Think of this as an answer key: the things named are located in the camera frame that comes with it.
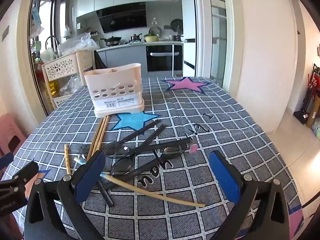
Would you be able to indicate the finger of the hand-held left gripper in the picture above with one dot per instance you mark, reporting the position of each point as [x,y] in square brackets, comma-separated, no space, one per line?
[6,161]
[26,173]

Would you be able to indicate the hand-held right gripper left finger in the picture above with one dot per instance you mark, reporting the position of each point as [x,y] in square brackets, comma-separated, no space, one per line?
[90,177]

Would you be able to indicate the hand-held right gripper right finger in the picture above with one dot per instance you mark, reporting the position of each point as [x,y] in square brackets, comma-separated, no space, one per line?
[225,177]

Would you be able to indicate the cream plastic utensil holder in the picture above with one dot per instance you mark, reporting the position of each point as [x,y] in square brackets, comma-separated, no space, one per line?
[113,90]

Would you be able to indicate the pink plastic stool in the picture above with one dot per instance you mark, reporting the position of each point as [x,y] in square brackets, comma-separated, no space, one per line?
[10,132]

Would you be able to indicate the blue checked star tablecloth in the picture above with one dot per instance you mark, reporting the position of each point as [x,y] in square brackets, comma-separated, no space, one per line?
[225,120]

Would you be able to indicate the cream plastic basket rack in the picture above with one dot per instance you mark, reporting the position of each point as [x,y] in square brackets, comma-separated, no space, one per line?
[62,67]

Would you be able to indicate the black upright cart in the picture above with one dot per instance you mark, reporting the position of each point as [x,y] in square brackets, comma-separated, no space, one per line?
[306,102]

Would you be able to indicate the grey kitchen counter cabinet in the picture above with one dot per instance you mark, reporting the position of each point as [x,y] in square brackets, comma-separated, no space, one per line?
[122,57]

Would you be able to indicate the curved kitchen faucet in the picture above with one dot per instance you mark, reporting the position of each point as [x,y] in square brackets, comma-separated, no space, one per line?
[51,41]

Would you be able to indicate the black built-in oven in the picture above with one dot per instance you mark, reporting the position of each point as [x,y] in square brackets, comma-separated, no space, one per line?
[162,58]

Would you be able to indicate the clear plastic bag pile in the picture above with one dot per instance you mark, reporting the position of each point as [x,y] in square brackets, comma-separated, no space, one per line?
[76,43]

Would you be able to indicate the black wok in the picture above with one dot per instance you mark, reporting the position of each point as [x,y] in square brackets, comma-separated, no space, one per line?
[112,40]

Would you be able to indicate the steel cooking pot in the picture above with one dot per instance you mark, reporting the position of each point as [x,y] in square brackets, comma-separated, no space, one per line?
[136,38]

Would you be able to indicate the glass sliding door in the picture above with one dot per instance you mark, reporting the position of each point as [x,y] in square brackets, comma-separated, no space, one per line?
[217,30]

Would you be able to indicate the yellow green bowl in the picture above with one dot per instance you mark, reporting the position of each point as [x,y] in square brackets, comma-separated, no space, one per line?
[150,38]

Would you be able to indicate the white refrigerator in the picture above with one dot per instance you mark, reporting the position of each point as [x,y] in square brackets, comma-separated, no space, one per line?
[188,30]

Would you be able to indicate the small black fan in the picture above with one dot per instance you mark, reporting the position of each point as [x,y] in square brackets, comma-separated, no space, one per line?
[177,26]

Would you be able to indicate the black range hood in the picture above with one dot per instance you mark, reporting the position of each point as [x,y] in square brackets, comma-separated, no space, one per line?
[122,17]

